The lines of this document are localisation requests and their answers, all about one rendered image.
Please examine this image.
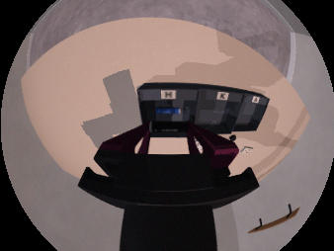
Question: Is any blue battery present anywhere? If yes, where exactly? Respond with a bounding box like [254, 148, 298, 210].
[156, 108, 181, 114]

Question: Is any white domino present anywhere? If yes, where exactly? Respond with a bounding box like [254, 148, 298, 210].
[240, 146, 253, 154]
[195, 139, 203, 151]

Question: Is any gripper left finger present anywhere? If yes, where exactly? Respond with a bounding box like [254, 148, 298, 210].
[98, 121, 151, 154]

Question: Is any black rack of bins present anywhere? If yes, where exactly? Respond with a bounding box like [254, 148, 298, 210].
[136, 82, 270, 134]

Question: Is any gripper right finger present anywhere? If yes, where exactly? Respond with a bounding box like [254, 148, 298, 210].
[187, 121, 239, 169]

